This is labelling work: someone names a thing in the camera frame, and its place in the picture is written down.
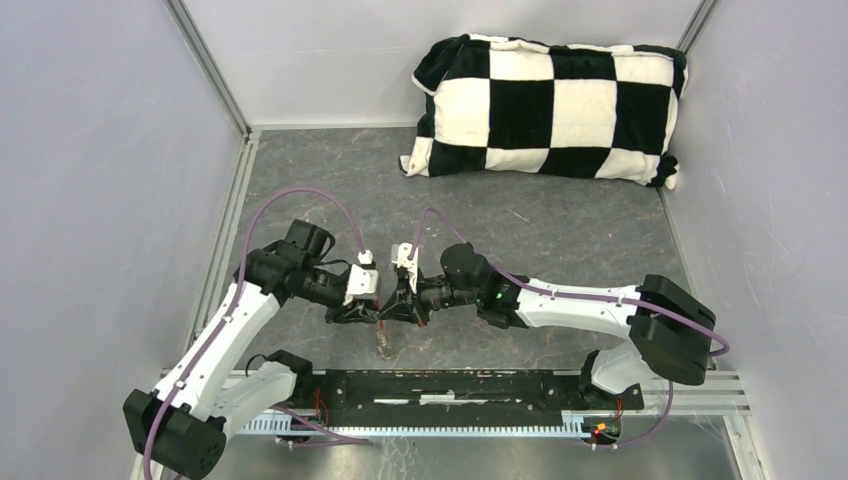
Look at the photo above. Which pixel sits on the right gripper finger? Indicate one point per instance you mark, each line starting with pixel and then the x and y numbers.
pixel 402 314
pixel 401 297

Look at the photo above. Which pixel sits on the red grey keyring holder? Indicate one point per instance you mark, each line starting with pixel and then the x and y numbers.
pixel 383 341

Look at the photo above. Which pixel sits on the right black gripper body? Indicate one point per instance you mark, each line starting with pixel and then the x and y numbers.
pixel 432 294

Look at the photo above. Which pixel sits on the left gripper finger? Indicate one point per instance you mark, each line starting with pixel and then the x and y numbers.
pixel 351 316
pixel 367 309

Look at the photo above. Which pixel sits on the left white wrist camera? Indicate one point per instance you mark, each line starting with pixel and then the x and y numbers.
pixel 363 280

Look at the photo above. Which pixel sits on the blue white cable duct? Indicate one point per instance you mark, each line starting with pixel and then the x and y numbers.
pixel 280 424

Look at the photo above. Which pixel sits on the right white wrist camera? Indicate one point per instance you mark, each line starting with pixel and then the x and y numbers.
pixel 405 259

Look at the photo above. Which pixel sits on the black white checkered pillow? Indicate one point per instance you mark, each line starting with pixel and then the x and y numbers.
pixel 577 111

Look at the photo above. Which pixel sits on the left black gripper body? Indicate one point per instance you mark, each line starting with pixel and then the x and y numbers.
pixel 342 309

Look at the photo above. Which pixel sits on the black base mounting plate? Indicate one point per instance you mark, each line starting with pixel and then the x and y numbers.
pixel 453 398

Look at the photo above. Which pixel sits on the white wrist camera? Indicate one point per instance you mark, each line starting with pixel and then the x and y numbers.
pixel 363 280
pixel 405 259

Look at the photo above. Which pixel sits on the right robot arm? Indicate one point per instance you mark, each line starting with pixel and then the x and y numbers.
pixel 665 331

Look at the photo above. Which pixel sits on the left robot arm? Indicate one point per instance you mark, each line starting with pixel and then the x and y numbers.
pixel 184 422

